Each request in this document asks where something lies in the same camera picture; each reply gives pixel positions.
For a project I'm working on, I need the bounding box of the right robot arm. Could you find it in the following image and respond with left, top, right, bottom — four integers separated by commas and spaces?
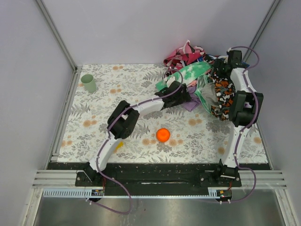
210, 46, 263, 186

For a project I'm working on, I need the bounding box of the white cable duct rail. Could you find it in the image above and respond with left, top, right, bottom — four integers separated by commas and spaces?
42, 188, 232, 200

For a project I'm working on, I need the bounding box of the orange plastic ball toy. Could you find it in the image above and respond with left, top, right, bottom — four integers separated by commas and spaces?
156, 128, 170, 143

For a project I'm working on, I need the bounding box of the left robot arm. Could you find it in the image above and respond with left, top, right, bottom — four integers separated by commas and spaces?
77, 81, 191, 185

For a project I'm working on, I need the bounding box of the yellow toy block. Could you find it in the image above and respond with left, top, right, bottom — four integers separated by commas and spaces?
114, 141, 124, 152

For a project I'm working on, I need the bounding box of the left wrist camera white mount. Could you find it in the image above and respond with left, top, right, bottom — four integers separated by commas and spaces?
164, 75, 178, 87

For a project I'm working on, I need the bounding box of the pink red patterned cloth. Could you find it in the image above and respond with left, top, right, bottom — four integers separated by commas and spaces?
163, 40, 206, 70

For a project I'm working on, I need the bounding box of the green white tie-dye cloth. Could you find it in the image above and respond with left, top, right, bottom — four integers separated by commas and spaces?
155, 62, 217, 113

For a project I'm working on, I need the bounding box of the right aluminium frame post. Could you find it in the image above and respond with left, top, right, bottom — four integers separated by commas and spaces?
243, 0, 282, 62

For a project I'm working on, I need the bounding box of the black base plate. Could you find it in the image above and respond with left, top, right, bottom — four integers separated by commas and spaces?
47, 162, 243, 197

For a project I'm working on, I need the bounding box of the left aluminium frame post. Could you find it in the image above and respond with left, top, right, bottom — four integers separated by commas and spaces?
34, 0, 78, 72

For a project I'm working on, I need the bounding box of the floral table mat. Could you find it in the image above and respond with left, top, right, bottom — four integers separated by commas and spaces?
57, 63, 269, 164

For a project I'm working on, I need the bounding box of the black orange camouflage cloth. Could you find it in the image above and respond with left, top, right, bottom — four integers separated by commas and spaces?
209, 71, 236, 121

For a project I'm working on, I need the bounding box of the blue white patterned cloth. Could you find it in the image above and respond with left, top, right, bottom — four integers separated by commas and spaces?
199, 54, 228, 64

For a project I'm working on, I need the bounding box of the purple polo shirt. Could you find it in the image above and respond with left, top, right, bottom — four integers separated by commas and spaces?
182, 94, 201, 112

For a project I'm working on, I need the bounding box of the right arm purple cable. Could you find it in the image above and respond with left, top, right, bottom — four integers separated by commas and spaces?
195, 46, 261, 204

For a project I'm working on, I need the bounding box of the green plastic cup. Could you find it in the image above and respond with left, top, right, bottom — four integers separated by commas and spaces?
80, 74, 97, 93

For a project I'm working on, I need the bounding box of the aluminium frame post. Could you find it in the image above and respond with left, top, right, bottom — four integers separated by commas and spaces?
243, 0, 282, 62
34, 0, 78, 72

